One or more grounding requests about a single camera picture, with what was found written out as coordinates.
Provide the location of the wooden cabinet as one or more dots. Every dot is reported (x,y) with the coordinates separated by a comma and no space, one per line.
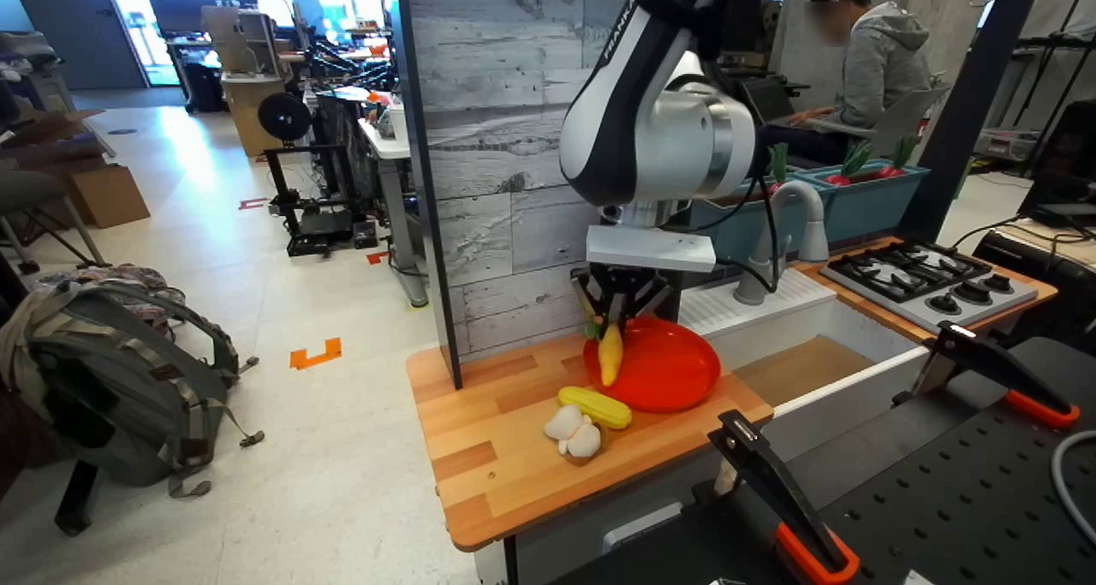
(248,110)

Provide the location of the grey toy tap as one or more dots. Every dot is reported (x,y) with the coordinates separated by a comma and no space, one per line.
(805,204)

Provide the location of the white desk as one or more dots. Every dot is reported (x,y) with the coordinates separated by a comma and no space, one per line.
(390,148)

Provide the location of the monitor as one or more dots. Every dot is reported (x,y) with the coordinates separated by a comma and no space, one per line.
(184,11)

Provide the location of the black stove knob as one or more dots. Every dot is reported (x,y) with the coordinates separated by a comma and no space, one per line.
(973,292)
(998,283)
(944,304)

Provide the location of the grey backpack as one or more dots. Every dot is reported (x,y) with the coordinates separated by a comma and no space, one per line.
(111,388)

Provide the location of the blue planter box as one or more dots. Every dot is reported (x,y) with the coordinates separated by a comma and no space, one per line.
(873,204)
(736,225)

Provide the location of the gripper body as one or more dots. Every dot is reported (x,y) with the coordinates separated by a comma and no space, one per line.
(629,274)

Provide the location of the black 3d printer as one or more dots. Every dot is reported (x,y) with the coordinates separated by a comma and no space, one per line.
(300,217)

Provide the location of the yellow toy corn cob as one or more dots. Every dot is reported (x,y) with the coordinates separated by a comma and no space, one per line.
(595,407)

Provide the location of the red toy radish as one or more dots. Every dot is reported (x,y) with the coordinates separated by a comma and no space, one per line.
(777,170)
(850,164)
(897,158)

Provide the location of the black office chair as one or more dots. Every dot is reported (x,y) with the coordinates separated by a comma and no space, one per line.
(1066,157)

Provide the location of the patterned bag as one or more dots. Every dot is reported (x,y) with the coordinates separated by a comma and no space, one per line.
(120,281)

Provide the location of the white toy garlic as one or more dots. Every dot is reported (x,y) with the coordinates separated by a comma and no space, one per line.
(572,431)

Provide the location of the cardboard box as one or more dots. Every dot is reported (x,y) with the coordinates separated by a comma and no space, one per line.
(107,195)

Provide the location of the white toy sink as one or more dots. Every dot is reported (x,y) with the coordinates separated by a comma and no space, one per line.
(822,371)

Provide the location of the red plate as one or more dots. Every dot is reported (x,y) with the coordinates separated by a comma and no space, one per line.
(664,367)

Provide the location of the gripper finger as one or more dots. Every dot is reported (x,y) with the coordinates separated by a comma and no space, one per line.
(589,298)
(644,298)

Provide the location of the toy stove burner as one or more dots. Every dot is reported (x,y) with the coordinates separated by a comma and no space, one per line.
(908,277)

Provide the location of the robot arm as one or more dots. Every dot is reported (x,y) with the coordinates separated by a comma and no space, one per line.
(659,140)

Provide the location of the toy kitchen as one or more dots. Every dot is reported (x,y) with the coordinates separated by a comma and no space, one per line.
(505,448)

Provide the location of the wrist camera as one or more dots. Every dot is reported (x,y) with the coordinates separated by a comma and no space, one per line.
(651,249)

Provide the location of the person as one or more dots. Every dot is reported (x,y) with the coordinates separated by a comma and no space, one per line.
(882,62)

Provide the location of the black laptop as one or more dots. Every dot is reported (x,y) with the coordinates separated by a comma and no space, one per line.
(769,101)

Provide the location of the grey chair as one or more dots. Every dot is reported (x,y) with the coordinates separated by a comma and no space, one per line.
(26,191)

